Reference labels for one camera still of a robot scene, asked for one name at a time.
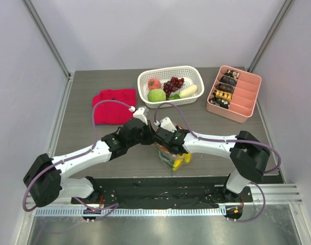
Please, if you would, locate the white slotted cable duct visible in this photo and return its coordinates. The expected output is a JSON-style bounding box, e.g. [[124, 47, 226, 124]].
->
[[35, 206, 226, 217]]

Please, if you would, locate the red folded cloth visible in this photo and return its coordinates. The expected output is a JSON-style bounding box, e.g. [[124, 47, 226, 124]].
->
[[92, 88, 136, 125]]

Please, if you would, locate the green fake cabbage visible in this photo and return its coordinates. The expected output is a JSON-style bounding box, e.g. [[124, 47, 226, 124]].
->
[[148, 88, 166, 103]]

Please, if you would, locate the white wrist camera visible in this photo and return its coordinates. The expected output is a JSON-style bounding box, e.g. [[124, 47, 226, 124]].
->
[[155, 117, 177, 133], [133, 106, 149, 125]]

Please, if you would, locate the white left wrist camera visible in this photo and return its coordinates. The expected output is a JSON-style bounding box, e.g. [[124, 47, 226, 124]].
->
[[133, 106, 149, 125]]

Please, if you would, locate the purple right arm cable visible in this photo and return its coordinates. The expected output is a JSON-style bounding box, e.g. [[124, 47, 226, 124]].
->
[[154, 102, 282, 223]]

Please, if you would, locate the yellow fake banana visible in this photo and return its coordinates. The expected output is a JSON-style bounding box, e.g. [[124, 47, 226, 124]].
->
[[172, 153, 193, 171]]

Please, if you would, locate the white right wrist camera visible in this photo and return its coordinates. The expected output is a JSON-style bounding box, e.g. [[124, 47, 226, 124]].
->
[[155, 117, 177, 133]]

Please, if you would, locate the white perforated plastic basket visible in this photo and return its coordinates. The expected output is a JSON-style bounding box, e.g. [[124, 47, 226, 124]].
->
[[137, 66, 204, 109]]

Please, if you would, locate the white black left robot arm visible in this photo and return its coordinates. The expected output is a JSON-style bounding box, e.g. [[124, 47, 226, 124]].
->
[[23, 118, 155, 207]]

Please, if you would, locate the pink fake peach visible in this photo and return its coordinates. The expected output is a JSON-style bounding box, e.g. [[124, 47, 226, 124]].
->
[[148, 78, 161, 90]]

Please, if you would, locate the pink divided organizer tray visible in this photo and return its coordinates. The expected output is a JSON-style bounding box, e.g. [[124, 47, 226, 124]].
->
[[206, 65, 261, 123]]

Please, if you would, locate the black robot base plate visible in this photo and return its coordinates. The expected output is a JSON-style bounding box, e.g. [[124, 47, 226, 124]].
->
[[71, 177, 253, 210]]

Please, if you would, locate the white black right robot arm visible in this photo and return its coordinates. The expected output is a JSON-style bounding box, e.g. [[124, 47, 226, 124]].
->
[[153, 127, 270, 202]]

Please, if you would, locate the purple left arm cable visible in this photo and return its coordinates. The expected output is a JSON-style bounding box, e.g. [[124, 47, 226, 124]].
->
[[22, 99, 135, 223]]

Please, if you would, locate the white fake radish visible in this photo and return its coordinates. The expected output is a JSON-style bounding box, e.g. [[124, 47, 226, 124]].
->
[[169, 84, 198, 100]]

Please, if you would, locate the clear zip top bag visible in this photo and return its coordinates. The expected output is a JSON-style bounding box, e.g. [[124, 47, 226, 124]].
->
[[154, 143, 193, 171]]

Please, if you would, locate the purple fake grape bunch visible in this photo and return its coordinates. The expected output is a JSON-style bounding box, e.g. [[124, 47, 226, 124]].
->
[[163, 77, 184, 100]]

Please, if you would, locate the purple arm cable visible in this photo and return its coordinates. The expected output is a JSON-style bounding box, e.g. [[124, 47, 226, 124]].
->
[[154, 102, 282, 223], [22, 99, 135, 223]]

